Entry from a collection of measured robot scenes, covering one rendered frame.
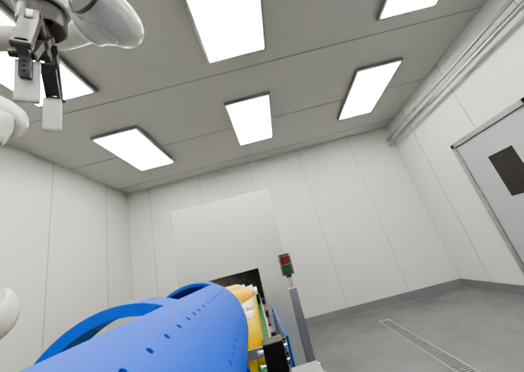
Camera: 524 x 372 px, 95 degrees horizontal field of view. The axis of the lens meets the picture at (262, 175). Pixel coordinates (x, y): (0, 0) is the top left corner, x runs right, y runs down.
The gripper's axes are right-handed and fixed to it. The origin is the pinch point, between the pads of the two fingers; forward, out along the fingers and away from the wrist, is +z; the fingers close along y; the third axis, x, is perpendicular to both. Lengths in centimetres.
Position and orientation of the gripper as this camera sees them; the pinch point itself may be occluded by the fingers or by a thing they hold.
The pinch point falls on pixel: (41, 112)
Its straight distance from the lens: 60.1
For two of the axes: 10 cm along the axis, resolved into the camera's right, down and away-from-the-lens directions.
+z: 1.1, 9.9, -1.3
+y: -4.7, 1.7, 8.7
